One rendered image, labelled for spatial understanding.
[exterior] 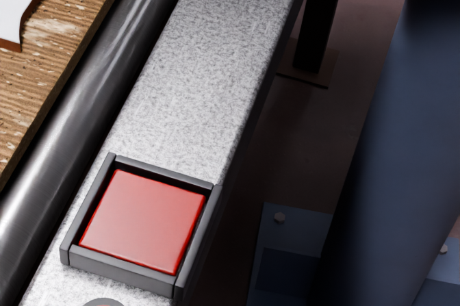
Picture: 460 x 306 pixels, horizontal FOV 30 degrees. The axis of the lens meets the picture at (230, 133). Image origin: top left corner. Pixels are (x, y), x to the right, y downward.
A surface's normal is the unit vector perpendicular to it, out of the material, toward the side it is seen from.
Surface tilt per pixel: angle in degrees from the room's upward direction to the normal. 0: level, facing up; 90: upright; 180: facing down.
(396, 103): 90
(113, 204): 0
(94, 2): 0
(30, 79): 0
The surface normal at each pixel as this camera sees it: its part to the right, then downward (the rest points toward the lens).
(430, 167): -0.24, 0.74
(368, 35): 0.09, -0.63
